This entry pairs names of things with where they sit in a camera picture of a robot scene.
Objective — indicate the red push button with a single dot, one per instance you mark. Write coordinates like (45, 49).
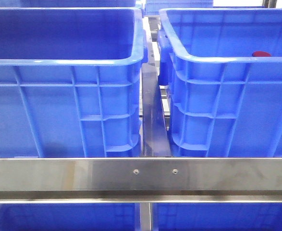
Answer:
(261, 54)

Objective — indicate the stainless steel shelf rail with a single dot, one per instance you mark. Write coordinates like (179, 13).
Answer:
(111, 180)

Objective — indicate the far blue crate top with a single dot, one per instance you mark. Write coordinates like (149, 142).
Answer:
(152, 7)

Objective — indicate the blue bin at left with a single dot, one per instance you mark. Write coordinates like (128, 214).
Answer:
(223, 101)

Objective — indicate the left rail screw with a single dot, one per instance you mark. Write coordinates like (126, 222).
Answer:
(136, 171)

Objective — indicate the blue bin lower left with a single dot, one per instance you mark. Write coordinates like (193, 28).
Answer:
(69, 217)

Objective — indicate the blue bin with buttons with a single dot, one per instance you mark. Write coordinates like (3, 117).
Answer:
(69, 82)

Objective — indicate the blue bin lower right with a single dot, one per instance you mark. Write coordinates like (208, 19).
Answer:
(218, 217)

